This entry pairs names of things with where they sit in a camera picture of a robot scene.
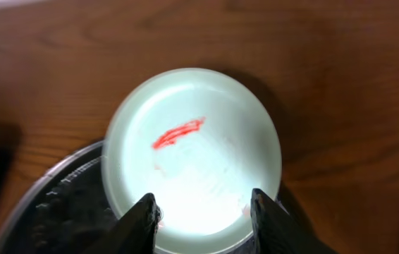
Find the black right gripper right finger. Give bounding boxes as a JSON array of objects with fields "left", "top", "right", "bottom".
[{"left": 250, "top": 188, "right": 336, "bottom": 254}]

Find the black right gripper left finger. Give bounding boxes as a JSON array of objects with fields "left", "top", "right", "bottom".
[{"left": 82, "top": 193, "right": 161, "bottom": 254}]

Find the light green plate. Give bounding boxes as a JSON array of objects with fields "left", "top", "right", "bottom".
[{"left": 102, "top": 68, "right": 282, "bottom": 253}]

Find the round black tray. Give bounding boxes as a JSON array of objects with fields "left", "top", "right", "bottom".
[{"left": 0, "top": 142, "right": 315, "bottom": 253}]

